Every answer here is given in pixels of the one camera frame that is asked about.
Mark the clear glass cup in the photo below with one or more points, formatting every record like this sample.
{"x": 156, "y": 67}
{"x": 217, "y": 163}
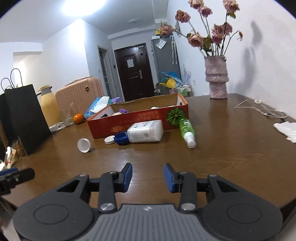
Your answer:
{"x": 67, "y": 116}

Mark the blue tissue pack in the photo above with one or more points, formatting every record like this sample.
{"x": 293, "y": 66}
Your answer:
{"x": 97, "y": 105}

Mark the snack packets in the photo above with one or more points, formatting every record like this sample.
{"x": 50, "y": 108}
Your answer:
{"x": 12, "y": 154}

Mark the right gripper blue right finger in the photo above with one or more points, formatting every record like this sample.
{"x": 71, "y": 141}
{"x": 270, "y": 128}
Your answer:
{"x": 171, "y": 178}

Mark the grey refrigerator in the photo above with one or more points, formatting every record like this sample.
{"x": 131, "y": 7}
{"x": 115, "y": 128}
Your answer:
{"x": 165, "y": 56}

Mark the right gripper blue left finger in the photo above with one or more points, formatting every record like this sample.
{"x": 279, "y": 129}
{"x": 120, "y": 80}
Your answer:
{"x": 124, "y": 178}

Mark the orange cardboard box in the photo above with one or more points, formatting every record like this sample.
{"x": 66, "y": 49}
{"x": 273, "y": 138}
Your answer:
{"x": 109, "y": 121}

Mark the yellow blue toy pile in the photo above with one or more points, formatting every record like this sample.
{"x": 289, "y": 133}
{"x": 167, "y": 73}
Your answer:
{"x": 171, "y": 80}

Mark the crumpled white tissue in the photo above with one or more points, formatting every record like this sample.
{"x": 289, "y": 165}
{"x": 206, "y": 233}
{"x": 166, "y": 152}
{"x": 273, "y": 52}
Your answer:
{"x": 288, "y": 129}

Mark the blue gear cap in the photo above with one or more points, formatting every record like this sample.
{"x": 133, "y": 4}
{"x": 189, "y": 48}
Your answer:
{"x": 121, "y": 138}

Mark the white rectangular bottle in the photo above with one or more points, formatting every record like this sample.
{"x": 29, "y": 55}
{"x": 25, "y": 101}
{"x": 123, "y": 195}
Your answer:
{"x": 145, "y": 132}

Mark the black paper bag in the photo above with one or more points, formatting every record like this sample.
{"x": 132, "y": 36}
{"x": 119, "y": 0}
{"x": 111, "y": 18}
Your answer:
{"x": 22, "y": 119}

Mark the orange fruit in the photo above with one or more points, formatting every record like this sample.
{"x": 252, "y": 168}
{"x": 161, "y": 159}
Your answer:
{"x": 78, "y": 119}

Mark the pink ceramic vase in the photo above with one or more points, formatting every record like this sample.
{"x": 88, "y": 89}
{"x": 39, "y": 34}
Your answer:
{"x": 217, "y": 76}

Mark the pink suitcase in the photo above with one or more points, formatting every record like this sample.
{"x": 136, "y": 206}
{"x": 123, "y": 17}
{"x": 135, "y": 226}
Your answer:
{"x": 82, "y": 92}

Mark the dark entrance door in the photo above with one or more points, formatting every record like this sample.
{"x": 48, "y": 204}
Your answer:
{"x": 134, "y": 72}

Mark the yellow thermos jug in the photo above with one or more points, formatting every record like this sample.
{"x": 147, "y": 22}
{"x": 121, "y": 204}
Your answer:
{"x": 49, "y": 106}

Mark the wire rack with bottles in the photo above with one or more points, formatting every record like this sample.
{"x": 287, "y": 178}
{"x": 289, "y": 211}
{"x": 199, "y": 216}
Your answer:
{"x": 184, "y": 90}

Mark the white bottle cap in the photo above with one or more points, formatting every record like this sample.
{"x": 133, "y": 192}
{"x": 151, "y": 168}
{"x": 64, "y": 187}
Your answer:
{"x": 84, "y": 145}

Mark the white round lid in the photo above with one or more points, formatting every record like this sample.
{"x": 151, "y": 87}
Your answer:
{"x": 109, "y": 140}

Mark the purple gear cap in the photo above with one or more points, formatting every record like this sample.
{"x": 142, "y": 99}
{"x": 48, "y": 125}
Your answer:
{"x": 123, "y": 111}

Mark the green spray bottle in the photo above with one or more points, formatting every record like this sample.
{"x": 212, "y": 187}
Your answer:
{"x": 187, "y": 132}

